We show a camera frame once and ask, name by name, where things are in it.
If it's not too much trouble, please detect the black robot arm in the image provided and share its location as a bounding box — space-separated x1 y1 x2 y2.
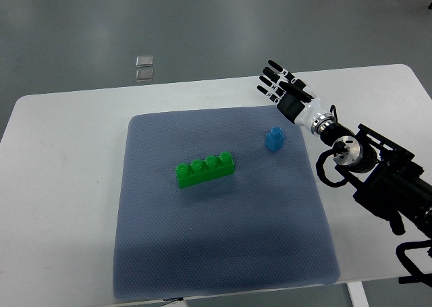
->
311 106 431 286

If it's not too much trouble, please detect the lower metal floor plate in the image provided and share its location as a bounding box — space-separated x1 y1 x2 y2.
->
136 68 154 82

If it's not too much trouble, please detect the green four-stud toy block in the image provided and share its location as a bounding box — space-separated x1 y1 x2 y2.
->
175 151 235 188

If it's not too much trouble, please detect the blue toy block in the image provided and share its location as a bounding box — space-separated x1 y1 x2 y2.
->
265 126 286 152

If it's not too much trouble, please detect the white table leg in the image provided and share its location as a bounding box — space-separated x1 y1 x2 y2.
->
346 281 369 307

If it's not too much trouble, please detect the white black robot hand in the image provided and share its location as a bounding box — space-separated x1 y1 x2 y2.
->
257 60 336 135

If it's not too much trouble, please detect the blue-grey textured mat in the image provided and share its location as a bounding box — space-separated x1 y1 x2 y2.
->
113 105 340 300

